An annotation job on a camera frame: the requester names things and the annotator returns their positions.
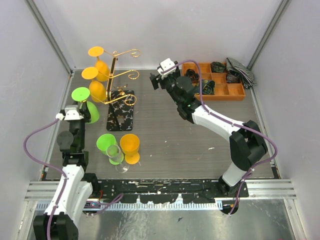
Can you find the striped cloth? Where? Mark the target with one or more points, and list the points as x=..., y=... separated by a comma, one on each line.
x=246, y=75

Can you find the dark floral cloth rear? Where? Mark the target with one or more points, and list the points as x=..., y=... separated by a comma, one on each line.
x=217, y=67

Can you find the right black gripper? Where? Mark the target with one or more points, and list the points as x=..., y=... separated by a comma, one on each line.
x=161, y=81

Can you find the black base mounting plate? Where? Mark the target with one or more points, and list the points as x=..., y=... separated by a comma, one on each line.
x=160, y=191

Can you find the orange compartment tray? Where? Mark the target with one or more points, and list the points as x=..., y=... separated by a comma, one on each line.
x=223, y=91

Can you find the grey cable duct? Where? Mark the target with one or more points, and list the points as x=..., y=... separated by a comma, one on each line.
x=175, y=206

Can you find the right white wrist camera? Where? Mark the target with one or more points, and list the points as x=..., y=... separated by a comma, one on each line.
x=167, y=67

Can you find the orange goblet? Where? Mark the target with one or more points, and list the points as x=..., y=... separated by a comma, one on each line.
x=96, y=88
x=130, y=145
x=100, y=65

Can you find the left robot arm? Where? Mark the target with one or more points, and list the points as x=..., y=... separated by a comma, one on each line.
x=61, y=218

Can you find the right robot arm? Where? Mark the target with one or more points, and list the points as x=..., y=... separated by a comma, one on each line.
x=246, y=145

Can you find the dark floral cloth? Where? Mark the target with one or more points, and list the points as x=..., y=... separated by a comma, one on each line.
x=217, y=67
x=208, y=87

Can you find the clear wine glass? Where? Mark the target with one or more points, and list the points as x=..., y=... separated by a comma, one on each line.
x=116, y=156

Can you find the gold wine glass rack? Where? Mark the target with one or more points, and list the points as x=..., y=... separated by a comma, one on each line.
x=119, y=100

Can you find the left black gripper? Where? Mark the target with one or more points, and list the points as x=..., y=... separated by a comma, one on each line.
x=84, y=112

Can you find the green goblet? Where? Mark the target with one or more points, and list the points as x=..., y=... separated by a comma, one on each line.
x=82, y=94
x=104, y=141

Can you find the dark patterned cloth right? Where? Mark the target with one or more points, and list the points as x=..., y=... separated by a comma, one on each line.
x=233, y=78

